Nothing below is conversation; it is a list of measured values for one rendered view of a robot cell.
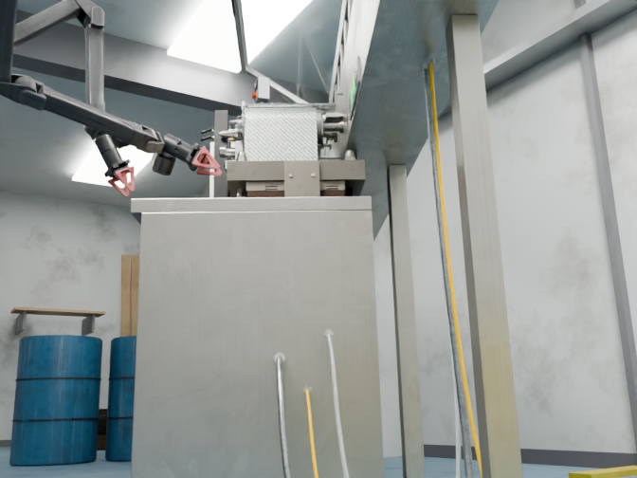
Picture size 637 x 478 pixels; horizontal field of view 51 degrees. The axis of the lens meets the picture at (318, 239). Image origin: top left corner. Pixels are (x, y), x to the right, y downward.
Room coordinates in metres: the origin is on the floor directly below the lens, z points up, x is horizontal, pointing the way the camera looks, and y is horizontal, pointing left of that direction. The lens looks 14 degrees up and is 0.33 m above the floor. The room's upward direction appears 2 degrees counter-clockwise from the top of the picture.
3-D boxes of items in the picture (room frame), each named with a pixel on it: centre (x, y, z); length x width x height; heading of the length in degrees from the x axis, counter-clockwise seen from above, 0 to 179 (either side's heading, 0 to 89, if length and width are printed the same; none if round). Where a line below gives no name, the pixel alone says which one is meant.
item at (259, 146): (2.01, 0.11, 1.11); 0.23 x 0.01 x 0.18; 93
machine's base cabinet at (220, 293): (3.01, 0.23, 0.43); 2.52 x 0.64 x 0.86; 3
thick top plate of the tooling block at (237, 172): (1.89, 0.06, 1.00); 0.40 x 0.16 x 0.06; 93
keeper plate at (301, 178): (1.80, 0.04, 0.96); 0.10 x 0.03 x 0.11; 93
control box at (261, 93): (2.61, 0.23, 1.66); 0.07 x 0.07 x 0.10; 20
